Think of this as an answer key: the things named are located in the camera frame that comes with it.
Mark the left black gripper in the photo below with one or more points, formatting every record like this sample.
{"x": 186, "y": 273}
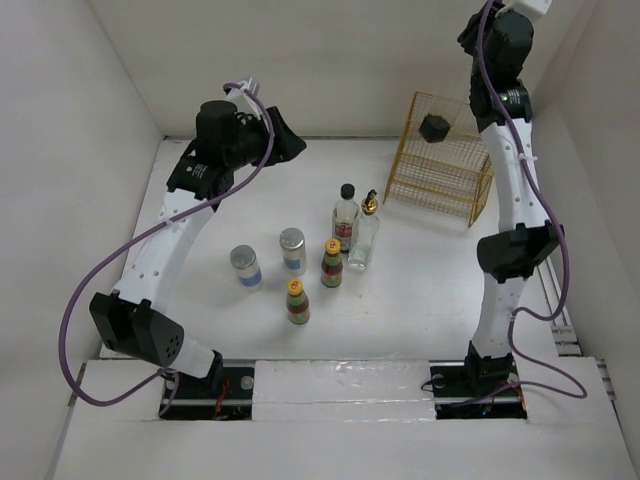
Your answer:
{"x": 285, "y": 144}

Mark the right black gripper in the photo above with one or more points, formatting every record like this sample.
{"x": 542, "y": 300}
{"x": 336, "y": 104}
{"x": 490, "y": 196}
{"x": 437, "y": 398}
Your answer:
{"x": 470, "y": 32}

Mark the dark liquid square bottle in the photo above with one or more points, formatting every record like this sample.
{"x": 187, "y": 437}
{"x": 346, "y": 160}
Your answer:
{"x": 444, "y": 119}

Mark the clear square oil bottle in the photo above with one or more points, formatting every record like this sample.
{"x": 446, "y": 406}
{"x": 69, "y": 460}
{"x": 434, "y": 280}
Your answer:
{"x": 364, "y": 241}

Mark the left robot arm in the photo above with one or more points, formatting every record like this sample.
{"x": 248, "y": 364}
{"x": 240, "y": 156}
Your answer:
{"x": 132, "y": 319}

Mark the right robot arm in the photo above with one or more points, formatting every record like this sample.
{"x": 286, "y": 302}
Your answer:
{"x": 526, "y": 234}

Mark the red label clear bottle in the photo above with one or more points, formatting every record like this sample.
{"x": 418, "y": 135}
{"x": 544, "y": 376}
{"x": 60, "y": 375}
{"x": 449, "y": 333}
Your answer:
{"x": 345, "y": 217}

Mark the blue label shaker jar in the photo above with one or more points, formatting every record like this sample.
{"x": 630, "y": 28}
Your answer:
{"x": 293, "y": 246}

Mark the yellow cap sauce bottle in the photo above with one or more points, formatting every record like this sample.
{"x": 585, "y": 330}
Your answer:
{"x": 331, "y": 265}
{"x": 297, "y": 302}

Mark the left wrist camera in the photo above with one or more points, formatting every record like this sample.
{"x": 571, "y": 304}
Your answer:
{"x": 237, "y": 93}

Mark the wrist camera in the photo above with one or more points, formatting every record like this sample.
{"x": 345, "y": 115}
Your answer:
{"x": 532, "y": 9}
{"x": 237, "y": 93}

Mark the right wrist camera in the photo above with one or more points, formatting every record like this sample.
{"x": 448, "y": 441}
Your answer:
{"x": 532, "y": 9}

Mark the yellow wire rack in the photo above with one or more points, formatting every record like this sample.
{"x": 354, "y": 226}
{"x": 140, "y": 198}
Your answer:
{"x": 451, "y": 178}

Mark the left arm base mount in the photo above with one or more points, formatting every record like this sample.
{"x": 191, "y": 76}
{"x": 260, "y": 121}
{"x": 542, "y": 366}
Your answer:
{"x": 230, "y": 400}

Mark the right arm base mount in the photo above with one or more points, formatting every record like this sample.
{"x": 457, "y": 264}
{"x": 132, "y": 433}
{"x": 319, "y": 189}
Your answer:
{"x": 457, "y": 398}

